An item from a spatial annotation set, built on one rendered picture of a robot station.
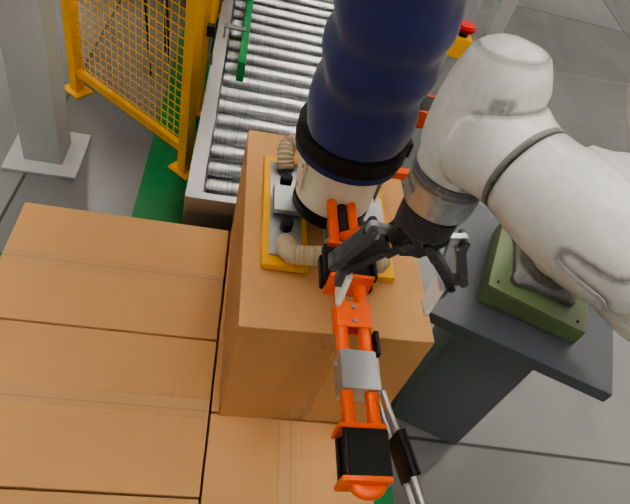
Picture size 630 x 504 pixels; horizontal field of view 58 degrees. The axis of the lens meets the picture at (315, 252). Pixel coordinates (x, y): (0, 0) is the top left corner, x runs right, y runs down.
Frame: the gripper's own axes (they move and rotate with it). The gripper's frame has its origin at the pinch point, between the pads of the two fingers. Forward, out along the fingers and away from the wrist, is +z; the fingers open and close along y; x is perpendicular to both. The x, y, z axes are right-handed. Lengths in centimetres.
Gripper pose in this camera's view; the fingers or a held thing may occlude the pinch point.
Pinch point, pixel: (383, 299)
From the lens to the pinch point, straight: 85.1
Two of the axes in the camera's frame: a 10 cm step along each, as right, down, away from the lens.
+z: -2.2, 6.4, 7.4
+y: -9.8, -1.3, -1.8
